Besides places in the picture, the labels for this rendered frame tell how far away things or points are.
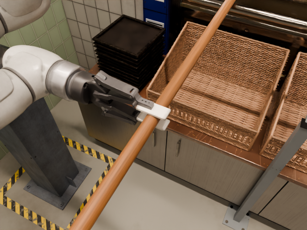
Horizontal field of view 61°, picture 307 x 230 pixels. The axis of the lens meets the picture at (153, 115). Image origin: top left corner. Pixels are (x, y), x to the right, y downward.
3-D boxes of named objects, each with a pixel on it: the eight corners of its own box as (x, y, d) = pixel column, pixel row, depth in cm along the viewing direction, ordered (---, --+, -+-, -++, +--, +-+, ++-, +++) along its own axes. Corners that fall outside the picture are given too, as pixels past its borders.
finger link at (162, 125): (136, 117, 59) (136, 120, 59) (164, 129, 57) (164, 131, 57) (142, 108, 60) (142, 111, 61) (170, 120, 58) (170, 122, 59)
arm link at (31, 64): (76, 82, 72) (41, 112, 63) (33, 65, 76) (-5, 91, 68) (69, 48, 64) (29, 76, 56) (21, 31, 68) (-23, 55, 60)
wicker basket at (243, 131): (182, 59, 166) (186, 18, 144) (272, 88, 149) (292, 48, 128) (144, 110, 139) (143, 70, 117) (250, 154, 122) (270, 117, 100)
